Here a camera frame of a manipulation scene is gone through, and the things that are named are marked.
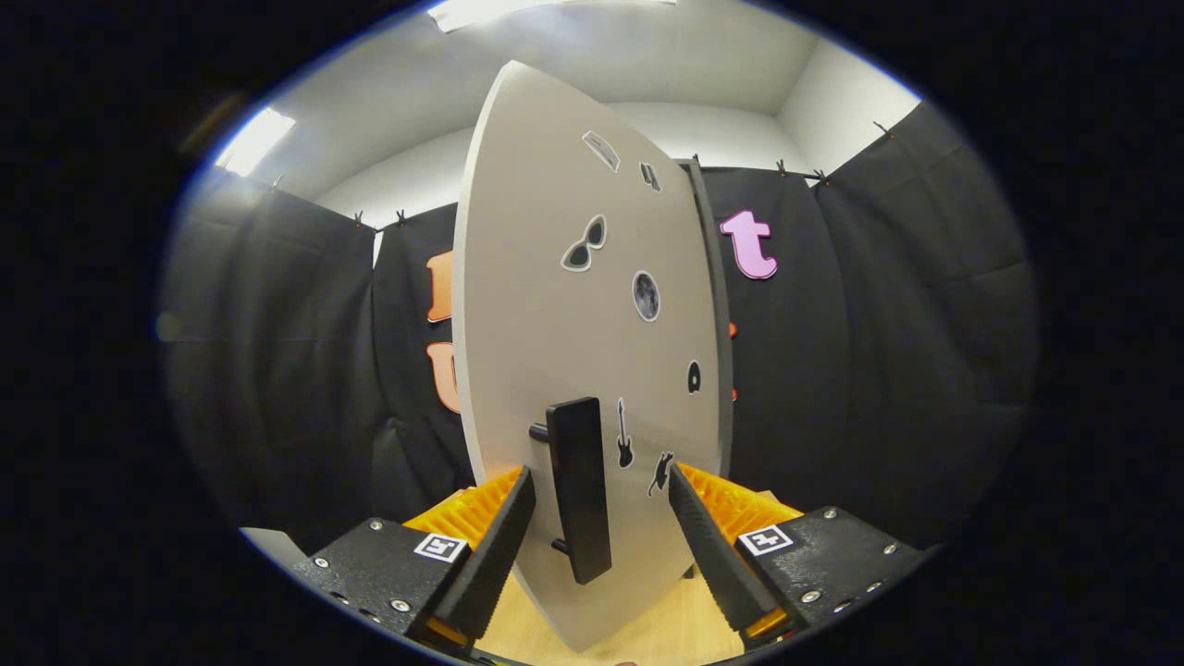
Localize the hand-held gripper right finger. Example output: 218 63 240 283
668 462 926 648

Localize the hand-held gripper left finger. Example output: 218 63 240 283
291 465 537 648

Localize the grey shoe cabinet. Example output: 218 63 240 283
680 159 736 482

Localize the beige shoe cabinet door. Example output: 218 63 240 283
451 60 724 653

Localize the grey chair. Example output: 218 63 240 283
239 525 311 565

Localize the black backdrop cloth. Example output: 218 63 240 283
159 97 1042 556

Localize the row of cloth clips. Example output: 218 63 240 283
271 120 894 228

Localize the narrow ceiling light strip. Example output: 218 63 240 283
215 107 297 179

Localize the wide ceiling light panel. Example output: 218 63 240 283
427 0 676 33

